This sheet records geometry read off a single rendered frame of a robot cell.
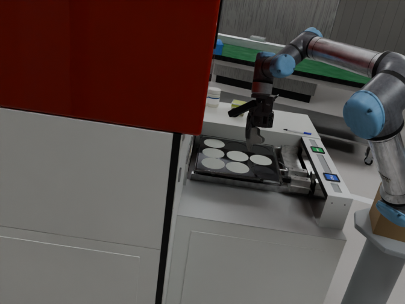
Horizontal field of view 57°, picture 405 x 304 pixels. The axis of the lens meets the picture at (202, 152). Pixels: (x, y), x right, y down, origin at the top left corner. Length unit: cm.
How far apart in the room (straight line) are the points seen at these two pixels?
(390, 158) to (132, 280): 88
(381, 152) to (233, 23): 518
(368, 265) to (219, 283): 60
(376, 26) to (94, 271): 827
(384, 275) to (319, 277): 27
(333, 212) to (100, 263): 84
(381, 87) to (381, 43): 801
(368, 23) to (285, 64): 774
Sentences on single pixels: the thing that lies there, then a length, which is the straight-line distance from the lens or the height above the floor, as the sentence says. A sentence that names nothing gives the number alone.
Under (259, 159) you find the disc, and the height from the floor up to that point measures 90.
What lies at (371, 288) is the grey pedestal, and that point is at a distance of 175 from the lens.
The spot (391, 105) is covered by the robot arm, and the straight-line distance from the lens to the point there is 106.
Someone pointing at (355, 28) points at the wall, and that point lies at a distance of 900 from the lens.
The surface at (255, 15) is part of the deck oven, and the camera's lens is 609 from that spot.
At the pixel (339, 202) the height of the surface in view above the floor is 93.
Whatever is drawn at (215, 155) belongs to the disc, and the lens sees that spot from 168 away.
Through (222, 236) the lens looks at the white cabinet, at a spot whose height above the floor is 76.
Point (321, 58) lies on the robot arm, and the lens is 131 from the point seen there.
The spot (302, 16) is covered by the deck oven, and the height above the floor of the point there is 124.
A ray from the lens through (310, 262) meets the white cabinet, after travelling 153.
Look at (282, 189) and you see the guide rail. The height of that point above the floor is 84.
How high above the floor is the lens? 162
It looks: 25 degrees down
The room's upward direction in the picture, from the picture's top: 8 degrees clockwise
